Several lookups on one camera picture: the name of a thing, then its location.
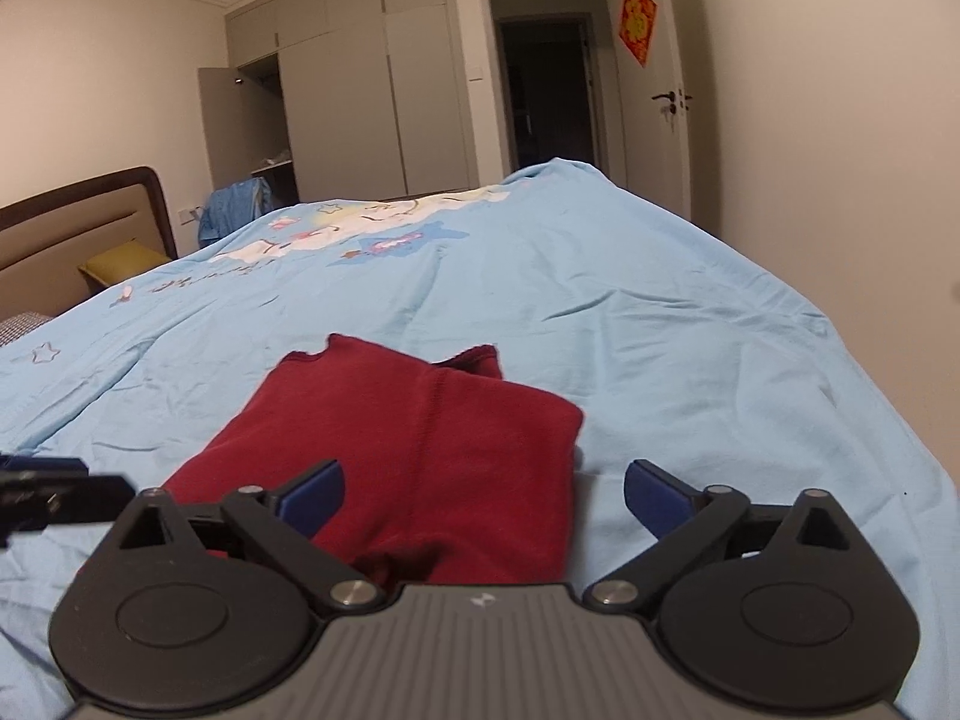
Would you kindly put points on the dark red sweater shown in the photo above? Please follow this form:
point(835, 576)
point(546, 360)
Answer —
point(435, 457)

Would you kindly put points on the white room door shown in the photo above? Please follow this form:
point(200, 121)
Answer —
point(660, 165)

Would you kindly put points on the blue garment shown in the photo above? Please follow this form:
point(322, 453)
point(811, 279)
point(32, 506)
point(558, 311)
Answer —
point(232, 208)

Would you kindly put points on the red diamond door decoration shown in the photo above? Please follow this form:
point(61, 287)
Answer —
point(637, 21)

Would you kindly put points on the brown padded headboard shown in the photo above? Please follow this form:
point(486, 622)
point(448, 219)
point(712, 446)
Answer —
point(67, 225)

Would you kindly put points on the white wall socket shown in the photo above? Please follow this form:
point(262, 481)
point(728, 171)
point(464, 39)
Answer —
point(187, 214)

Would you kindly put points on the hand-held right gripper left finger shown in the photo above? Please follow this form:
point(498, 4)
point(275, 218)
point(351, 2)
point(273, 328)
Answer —
point(315, 495)

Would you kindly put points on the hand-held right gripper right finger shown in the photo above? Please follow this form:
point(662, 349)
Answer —
point(660, 499)

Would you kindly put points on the grey checkered pillow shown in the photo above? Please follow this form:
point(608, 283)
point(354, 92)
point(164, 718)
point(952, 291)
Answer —
point(22, 328)

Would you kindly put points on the grey built-in wardrobe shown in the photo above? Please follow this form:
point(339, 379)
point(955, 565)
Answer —
point(352, 90)

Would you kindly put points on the yellow pillow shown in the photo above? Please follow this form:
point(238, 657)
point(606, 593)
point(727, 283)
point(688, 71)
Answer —
point(124, 264)

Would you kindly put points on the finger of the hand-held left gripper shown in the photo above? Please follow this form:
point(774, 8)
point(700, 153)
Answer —
point(67, 499)

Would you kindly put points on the white cloth on wardrobe shelf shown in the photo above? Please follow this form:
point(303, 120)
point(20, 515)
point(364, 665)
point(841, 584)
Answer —
point(274, 159)

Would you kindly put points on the light blue printed blanket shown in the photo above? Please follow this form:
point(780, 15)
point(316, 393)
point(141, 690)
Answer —
point(637, 330)

